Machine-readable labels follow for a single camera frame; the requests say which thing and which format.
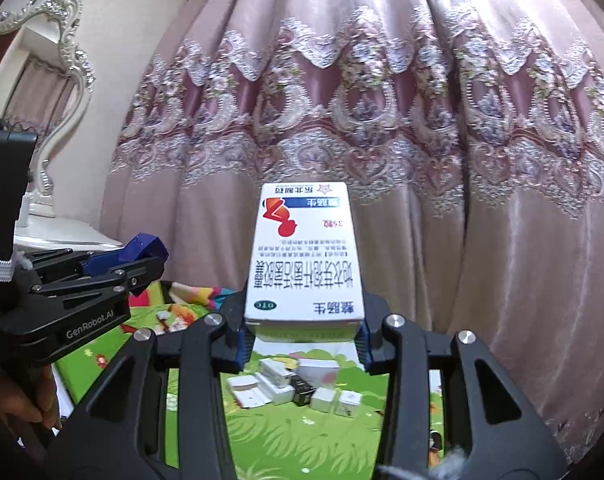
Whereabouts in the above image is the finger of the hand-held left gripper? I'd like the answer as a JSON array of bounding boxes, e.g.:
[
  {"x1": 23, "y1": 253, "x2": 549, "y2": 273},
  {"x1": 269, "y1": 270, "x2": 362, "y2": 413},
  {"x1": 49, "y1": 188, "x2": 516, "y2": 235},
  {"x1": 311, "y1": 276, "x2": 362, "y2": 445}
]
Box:
[
  {"x1": 19, "y1": 233, "x2": 169, "y2": 282},
  {"x1": 29, "y1": 256, "x2": 163, "y2": 298}
]

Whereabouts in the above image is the pink embroidered curtain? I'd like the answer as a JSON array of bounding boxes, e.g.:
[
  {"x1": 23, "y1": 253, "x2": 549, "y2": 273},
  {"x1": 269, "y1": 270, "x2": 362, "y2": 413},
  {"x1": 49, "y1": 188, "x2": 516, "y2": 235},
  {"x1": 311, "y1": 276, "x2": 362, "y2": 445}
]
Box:
[{"x1": 99, "y1": 0, "x2": 604, "y2": 467}]

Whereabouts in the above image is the pile of small white boxes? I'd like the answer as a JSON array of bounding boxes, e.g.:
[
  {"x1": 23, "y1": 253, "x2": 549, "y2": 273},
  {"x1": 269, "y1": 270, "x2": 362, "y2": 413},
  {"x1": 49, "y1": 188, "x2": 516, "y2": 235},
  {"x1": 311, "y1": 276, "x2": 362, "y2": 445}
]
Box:
[{"x1": 226, "y1": 356, "x2": 363, "y2": 418}]

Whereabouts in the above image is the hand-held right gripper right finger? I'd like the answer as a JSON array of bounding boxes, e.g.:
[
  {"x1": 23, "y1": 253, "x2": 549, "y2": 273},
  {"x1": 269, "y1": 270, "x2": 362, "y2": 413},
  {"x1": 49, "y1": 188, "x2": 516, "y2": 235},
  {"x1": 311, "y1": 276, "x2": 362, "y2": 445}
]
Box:
[{"x1": 354, "y1": 294, "x2": 568, "y2": 480}]

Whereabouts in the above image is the small black box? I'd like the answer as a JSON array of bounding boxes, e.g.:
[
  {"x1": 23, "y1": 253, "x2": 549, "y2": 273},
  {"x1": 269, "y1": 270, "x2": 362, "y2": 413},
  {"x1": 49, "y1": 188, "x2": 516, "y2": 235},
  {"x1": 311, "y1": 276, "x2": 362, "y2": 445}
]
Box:
[{"x1": 289, "y1": 377, "x2": 317, "y2": 407}]

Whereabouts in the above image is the white dresser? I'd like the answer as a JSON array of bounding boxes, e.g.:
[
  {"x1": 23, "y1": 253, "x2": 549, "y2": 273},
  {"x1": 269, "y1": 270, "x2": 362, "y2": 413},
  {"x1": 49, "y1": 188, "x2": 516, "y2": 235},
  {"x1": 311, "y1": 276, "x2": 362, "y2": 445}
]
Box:
[{"x1": 13, "y1": 199, "x2": 127, "y2": 255}]

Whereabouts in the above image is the white medicine box red figure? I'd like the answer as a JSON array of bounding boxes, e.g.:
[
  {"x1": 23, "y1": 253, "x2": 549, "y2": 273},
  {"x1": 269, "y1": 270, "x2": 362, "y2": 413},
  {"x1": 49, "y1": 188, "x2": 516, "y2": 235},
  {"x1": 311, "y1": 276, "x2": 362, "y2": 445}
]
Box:
[{"x1": 244, "y1": 182, "x2": 367, "y2": 344}]

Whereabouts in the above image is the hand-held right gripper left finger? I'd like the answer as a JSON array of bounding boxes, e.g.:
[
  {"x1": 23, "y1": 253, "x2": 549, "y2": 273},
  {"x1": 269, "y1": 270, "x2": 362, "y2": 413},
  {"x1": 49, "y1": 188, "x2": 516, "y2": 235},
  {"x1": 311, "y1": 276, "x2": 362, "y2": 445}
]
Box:
[{"x1": 44, "y1": 292, "x2": 256, "y2": 480}]

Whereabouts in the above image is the ornate white framed mirror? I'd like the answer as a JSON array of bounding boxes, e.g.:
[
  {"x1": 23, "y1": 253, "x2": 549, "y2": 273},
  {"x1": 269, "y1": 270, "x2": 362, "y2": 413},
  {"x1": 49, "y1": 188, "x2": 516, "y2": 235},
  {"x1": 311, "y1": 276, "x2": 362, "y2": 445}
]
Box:
[{"x1": 0, "y1": 0, "x2": 96, "y2": 211}]

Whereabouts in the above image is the person's left hand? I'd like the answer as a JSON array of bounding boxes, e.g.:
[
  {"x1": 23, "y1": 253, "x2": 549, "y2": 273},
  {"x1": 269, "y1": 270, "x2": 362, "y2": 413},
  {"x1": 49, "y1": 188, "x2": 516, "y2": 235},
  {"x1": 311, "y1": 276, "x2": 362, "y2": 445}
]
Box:
[{"x1": 0, "y1": 364, "x2": 63, "y2": 431}]

